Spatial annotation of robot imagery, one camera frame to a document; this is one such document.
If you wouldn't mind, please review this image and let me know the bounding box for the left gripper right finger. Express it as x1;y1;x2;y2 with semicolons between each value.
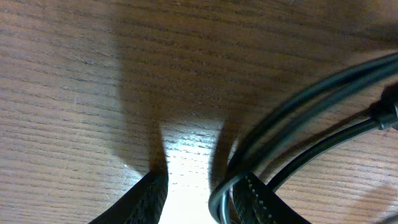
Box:
233;172;309;224

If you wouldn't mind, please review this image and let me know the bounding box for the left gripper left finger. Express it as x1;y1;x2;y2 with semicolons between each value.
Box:
90;171;169;224

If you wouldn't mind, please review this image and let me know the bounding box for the black usb cable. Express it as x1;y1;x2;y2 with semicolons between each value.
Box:
208;51;398;224

